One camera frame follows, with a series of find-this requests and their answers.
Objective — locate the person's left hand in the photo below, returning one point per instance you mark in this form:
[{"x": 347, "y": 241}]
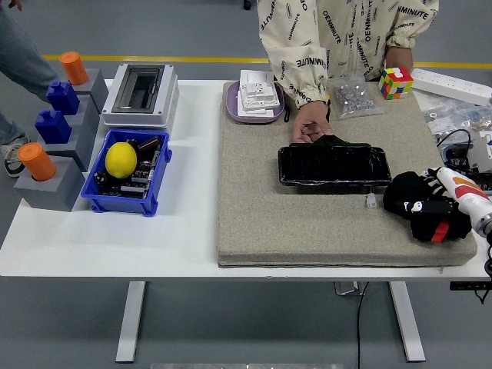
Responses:
[{"x": 399, "y": 57}]

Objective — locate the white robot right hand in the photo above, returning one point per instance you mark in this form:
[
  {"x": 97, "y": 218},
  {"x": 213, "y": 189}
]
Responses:
[{"x": 465, "y": 192}]

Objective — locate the blue block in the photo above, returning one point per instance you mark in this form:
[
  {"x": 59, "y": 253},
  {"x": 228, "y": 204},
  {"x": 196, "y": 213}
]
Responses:
[
  {"x": 53, "y": 127},
  {"x": 63, "y": 98}
]

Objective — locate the person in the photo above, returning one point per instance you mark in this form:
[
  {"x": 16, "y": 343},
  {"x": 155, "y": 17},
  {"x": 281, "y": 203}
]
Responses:
[
  {"x": 338, "y": 30},
  {"x": 15, "y": 57}
]

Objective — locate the white power strip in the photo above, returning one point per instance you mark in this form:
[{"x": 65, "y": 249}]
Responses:
[{"x": 453, "y": 86}]

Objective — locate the brown cylindrical capacitor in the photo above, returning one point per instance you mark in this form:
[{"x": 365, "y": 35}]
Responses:
[{"x": 150, "y": 143}]

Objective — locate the orange cylinder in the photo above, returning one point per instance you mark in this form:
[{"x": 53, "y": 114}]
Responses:
[
  {"x": 74, "y": 69},
  {"x": 36, "y": 161}
]

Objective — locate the white flat cover plate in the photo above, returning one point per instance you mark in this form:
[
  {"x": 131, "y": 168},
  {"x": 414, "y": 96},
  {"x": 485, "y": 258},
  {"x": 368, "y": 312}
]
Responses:
[{"x": 250, "y": 112}]

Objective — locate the blue plastic bin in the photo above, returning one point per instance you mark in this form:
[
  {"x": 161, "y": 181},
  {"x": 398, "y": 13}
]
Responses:
[{"x": 115, "y": 201}]

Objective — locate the black chair wheel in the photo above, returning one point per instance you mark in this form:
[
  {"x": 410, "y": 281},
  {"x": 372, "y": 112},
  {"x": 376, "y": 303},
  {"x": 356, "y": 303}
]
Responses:
[{"x": 247, "y": 4}]

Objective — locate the purple oval tray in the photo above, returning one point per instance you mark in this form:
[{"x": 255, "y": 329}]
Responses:
[{"x": 232, "y": 109}]

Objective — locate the person's right hand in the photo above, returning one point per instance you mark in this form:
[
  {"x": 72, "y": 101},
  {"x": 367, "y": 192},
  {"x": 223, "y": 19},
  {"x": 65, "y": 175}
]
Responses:
[{"x": 311, "y": 114}]

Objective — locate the white table leg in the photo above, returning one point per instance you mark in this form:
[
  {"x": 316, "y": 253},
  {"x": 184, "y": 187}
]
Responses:
[
  {"x": 409, "y": 323},
  {"x": 130, "y": 323}
]

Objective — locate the dark circuit board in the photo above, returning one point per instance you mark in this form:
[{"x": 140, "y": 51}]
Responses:
[{"x": 136, "y": 184}]

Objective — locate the black glossy panel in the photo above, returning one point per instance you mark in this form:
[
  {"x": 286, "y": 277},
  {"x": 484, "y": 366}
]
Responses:
[{"x": 334, "y": 165}]

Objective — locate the black table control panel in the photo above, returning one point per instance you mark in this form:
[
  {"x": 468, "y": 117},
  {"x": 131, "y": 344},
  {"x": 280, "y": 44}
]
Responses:
[{"x": 471, "y": 286}]

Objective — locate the pale tray of electronic parts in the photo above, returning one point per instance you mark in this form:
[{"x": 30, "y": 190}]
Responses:
[{"x": 457, "y": 159}]

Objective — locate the yellow lemon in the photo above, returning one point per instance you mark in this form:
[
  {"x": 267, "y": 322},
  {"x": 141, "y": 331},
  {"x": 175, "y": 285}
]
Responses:
[{"x": 121, "y": 159}]

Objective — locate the grey-brown mat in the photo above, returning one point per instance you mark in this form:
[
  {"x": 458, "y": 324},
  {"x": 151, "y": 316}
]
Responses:
[{"x": 307, "y": 230}]

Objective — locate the clear bag of metal nuts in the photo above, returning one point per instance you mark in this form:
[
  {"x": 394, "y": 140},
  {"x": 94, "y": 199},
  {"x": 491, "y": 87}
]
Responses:
[{"x": 351, "y": 100}]

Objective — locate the white socket plate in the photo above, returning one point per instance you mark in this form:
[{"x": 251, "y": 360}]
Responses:
[{"x": 263, "y": 95}]

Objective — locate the colourful puzzle cube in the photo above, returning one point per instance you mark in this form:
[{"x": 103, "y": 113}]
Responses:
[{"x": 395, "y": 84}]

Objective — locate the black rag with red stripe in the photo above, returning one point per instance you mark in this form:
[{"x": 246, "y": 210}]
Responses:
[{"x": 396, "y": 192}]

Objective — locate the grey box under table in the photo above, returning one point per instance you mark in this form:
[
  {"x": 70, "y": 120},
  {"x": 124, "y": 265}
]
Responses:
[{"x": 348, "y": 288}]

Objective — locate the small white connector plug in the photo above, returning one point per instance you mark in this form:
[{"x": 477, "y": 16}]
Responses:
[{"x": 371, "y": 200}]

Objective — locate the clear bags of small parts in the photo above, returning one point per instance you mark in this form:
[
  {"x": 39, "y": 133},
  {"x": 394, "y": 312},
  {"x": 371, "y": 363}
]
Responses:
[{"x": 449, "y": 113}]

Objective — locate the grey block holder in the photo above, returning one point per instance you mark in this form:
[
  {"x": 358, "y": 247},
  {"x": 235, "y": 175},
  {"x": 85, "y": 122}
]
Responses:
[
  {"x": 57, "y": 192},
  {"x": 96, "y": 88},
  {"x": 89, "y": 111},
  {"x": 82, "y": 142}
]

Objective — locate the grey electrical enclosure box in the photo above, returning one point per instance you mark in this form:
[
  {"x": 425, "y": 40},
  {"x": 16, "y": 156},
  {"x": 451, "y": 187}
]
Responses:
[{"x": 138, "y": 115}]

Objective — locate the grey metal device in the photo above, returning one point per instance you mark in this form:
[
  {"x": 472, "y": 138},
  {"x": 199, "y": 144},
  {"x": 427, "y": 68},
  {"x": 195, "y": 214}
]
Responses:
[{"x": 480, "y": 151}]

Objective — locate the black round knob part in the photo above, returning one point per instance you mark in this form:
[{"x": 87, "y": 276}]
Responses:
[{"x": 100, "y": 179}]

